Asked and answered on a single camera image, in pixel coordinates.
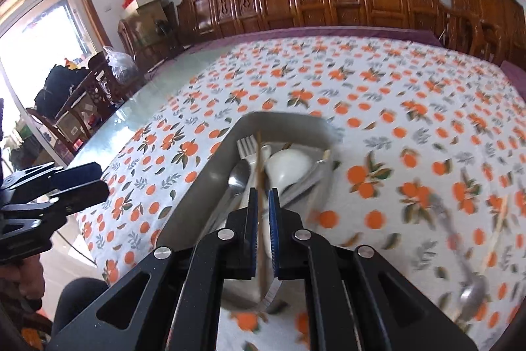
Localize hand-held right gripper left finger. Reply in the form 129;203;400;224
45;187;259;351

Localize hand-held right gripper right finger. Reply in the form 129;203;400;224
267;187;479;351

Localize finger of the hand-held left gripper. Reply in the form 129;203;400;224
53;181;111;215
46;163;103;192

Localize brown wooden chopstick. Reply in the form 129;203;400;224
255;132;268;291

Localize metal tray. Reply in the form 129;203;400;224
156;112;343;313

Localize white plastic fork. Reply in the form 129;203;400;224
236;135;259;210

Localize person's left hand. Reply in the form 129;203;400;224
8;251;47;301

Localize cardboard box with label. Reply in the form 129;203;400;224
55;92;94;138

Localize dark wooden side chair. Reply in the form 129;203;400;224
26;62;125;155

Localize black bag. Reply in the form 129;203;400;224
34;64;94;110

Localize person's dark trouser leg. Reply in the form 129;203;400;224
50;278;112;336

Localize clear plastic bag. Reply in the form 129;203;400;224
103;45;139;81

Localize wooden glass cabinet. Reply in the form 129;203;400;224
118;1;180;61

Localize orange print tablecloth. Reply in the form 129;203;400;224
76;36;526;351

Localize white and red box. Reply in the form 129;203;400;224
122;0;164;11

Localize thin black cable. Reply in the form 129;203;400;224
53;231;98;266

